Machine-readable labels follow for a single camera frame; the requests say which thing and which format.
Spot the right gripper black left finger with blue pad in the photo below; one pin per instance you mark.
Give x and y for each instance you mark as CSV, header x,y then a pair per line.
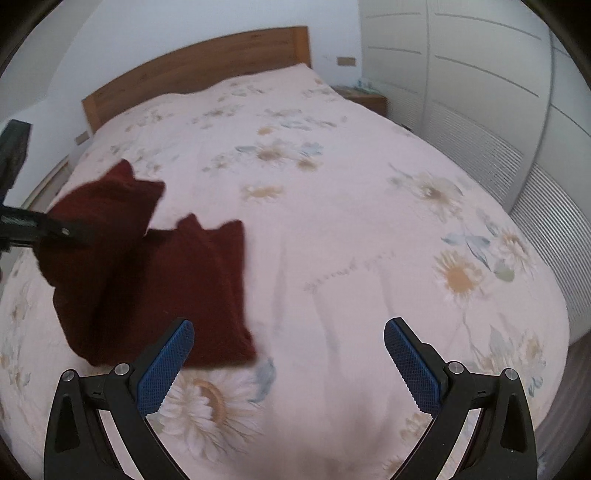
x,y
76,443

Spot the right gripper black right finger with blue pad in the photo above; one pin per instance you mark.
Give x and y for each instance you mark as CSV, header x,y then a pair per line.
x,y
502,445

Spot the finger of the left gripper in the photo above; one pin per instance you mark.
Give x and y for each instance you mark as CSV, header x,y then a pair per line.
x,y
29,229

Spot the dark red knitted sweater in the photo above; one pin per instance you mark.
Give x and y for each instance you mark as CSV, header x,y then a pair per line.
x,y
119,291

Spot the wooden headboard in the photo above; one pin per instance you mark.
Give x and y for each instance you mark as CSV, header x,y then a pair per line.
x,y
197,67

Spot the pink floral bedspread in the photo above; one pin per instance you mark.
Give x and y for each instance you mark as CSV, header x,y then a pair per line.
x,y
350,220

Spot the white wardrobe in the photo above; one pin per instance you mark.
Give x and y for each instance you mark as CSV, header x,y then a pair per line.
x,y
490,85

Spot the wooden nightstand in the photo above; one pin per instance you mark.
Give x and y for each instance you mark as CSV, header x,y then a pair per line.
x,y
375,102

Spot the left wall socket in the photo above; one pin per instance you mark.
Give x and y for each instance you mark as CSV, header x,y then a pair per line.
x,y
82,138

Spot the wall socket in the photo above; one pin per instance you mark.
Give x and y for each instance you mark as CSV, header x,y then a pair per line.
x,y
82,138
346,61

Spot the right wall socket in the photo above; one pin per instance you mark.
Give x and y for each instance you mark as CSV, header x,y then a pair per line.
x,y
346,61

